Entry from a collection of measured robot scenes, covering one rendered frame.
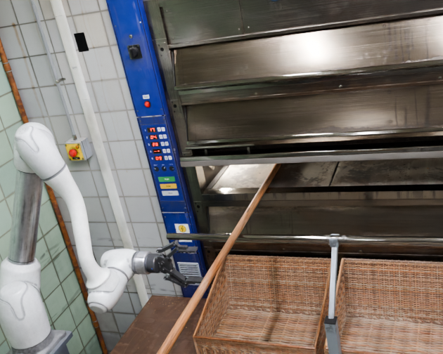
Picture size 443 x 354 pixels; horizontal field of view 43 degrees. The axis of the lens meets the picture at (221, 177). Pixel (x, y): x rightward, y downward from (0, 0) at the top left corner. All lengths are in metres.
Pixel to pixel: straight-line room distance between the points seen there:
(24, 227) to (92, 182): 0.79
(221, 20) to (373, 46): 0.63
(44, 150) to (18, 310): 0.58
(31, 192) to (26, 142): 0.28
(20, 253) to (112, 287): 0.41
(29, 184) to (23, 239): 0.22
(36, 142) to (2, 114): 0.95
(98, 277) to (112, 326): 1.42
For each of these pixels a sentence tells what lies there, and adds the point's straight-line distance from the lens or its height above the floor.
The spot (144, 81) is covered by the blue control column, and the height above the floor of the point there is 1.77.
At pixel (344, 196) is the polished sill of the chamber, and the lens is 2.50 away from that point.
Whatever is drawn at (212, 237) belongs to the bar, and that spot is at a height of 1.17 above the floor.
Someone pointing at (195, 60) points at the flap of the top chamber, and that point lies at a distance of 2.46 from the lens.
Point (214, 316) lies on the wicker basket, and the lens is 2.71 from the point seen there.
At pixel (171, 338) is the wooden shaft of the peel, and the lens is 1.79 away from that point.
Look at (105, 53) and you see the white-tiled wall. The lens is 2.65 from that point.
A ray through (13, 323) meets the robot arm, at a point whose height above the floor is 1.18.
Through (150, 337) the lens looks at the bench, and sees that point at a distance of 2.85.
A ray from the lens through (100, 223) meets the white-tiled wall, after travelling 3.08.
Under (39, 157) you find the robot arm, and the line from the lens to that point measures 2.01.
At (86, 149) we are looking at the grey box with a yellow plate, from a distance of 2.84.
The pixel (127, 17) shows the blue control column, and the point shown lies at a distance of 2.51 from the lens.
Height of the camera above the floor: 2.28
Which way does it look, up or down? 23 degrees down
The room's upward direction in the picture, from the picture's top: 12 degrees counter-clockwise
